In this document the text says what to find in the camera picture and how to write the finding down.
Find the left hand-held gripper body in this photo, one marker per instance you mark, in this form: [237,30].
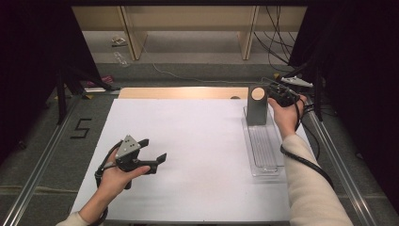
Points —
[127,150]

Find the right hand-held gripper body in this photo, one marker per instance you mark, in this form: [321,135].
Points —
[285,95]

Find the grey phone case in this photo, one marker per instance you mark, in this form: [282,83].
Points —
[256,113]

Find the clear plastic tray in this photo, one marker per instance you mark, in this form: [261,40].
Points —
[263,147]

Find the person's right hand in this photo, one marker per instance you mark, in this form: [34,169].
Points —
[288,119]

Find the person's left hand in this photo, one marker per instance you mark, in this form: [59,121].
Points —
[114,182]

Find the white table mat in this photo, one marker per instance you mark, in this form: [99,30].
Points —
[188,175]

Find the black metal stand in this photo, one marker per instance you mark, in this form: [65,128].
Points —
[61,100]
[317,106]

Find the flat white item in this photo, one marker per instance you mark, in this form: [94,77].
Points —
[94,89]

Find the pink item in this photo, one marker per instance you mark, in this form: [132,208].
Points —
[106,80]

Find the dark curtain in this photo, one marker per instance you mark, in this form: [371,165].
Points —
[360,78]
[28,62]

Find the clear plastic piece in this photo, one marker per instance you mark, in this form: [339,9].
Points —
[120,59]

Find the beige wooden shelf unit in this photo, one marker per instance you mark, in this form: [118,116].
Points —
[188,19]

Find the small grey and black item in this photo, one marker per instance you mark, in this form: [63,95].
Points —
[118,40]

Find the aluminium floor rail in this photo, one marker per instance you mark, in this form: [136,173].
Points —
[40,157]
[345,175]

